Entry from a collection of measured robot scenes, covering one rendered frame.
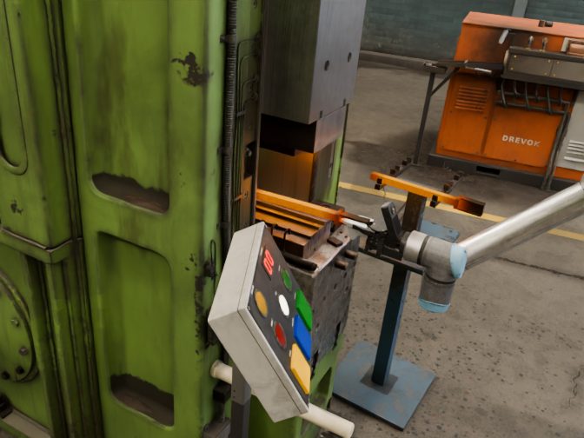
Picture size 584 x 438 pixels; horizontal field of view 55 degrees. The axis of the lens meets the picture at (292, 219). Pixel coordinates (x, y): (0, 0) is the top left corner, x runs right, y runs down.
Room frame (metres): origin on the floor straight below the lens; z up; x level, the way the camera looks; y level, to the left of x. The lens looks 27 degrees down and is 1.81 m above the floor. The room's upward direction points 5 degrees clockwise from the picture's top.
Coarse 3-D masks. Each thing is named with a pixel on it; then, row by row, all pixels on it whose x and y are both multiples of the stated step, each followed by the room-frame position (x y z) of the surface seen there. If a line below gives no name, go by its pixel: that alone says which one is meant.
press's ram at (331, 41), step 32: (288, 0) 1.42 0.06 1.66; (320, 0) 1.39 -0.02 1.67; (352, 0) 1.56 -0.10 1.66; (288, 32) 1.42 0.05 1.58; (320, 32) 1.40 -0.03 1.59; (352, 32) 1.59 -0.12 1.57; (288, 64) 1.42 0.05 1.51; (320, 64) 1.42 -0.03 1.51; (352, 64) 1.62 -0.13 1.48; (288, 96) 1.41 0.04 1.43; (320, 96) 1.43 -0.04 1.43; (352, 96) 1.65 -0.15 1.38
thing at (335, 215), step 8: (256, 192) 1.63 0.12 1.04; (264, 192) 1.64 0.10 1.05; (264, 200) 1.62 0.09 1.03; (272, 200) 1.61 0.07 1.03; (280, 200) 1.60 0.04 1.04; (288, 200) 1.59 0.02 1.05; (296, 200) 1.60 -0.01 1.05; (296, 208) 1.57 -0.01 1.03; (304, 208) 1.56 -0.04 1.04; (312, 208) 1.55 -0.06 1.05; (320, 208) 1.55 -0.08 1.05; (320, 216) 1.53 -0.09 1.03; (328, 216) 1.52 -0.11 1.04; (336, 216) 1.50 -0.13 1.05; (344, 216) 1.50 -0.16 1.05; (352, 216) 1.50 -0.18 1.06; (360, 216) 1.50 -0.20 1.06; (336, 224) 1.50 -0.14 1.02; (344, 224) 1.50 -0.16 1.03
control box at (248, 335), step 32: (256, 224) 1.14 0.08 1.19; (256, 256) 0.99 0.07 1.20; (224, 288) 0.91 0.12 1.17; (256, 288) 0.90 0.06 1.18; (288, 288) 1.06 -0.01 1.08; (224, 320) 0.81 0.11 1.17; (256, 320) 0.82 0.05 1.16; (288, 320) 0.96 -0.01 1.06; (256, 352) 0.81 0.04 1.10; (288, 352) 0.87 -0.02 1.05; (256, 384) 0.81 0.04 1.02; (288, 384) 0.81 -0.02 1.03; (288, 416) 0.81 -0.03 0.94
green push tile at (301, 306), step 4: (300, 292) 1.10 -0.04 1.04; (296, 296) 1.09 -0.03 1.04; (300, 296) 1.09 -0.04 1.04; (296, 300) 1.07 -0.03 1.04; (300, 300) 1.07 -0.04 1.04; (304, 300) 1.10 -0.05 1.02; (296, 304) 1.05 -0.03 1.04; (300, 304) 1.06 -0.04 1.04; (304, 304) 1.09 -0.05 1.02; (308, 304) 1.11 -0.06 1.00; (296, 308) 1.04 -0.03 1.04; (300, 308) 1.05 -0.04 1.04; (304, 308) 1.07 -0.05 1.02; (308, 308) 1.10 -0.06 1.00; (300, 312) 1.04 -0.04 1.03; (304, 312) 1.06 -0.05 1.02; (308, 312) 1.08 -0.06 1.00; (304, 316) 1.04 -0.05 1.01; (308, 316) 1.07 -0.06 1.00; (304, 320) 1.04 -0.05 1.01; (308, 320) 1.05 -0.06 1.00; (308, 324) 1.04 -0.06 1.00; (308, 328) 1.04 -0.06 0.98
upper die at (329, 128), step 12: (264, 120) 1.50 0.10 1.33; (276, 120) 1.48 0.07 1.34; (288, 120) 1.47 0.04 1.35; (324, 120) 1.48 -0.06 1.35; (336, 120) 1.56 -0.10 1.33; (264, 132) 1.50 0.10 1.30; (276, 132) 1.48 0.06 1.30; (288, 132) 1.47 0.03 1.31; (300, 132) 1.45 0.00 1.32; (312, 132) 1.44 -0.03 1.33; (324, 132) 1.48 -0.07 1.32; (336, 132) 1.57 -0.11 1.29; (288, 144) 1.47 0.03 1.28; (300, 144) 1.45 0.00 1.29; (312, 144) 1.43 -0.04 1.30; (324, 144) 1.49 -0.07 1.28
